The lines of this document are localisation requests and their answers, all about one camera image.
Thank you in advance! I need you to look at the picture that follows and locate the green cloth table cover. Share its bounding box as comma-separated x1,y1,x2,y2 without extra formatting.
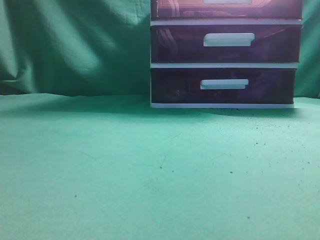
0,94,320,240

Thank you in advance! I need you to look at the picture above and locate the purple translucent drawer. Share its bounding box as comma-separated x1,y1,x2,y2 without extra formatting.
150,0,303,20
150,24,302,64
151,68,296,105

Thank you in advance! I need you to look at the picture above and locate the green cloth backdrop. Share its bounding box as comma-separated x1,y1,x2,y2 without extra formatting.
0,0,320,99

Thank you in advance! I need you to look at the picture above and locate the white plastic drawer cabinet frame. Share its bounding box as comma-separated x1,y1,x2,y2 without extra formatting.
150,10,303,109

